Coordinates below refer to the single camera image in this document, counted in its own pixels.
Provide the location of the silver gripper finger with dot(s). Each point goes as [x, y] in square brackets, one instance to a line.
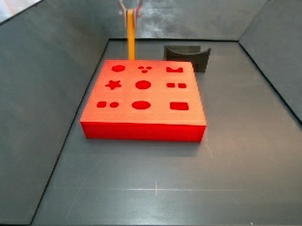
[139, 5]
[123, 9]

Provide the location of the yellow two-pronged peg object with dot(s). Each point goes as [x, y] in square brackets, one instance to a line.
[129, 26]

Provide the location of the red shape-sorting board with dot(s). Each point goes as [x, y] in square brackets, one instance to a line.
[144, 99]

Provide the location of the black curved holder stand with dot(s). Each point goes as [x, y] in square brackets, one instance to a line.
[188, 54]

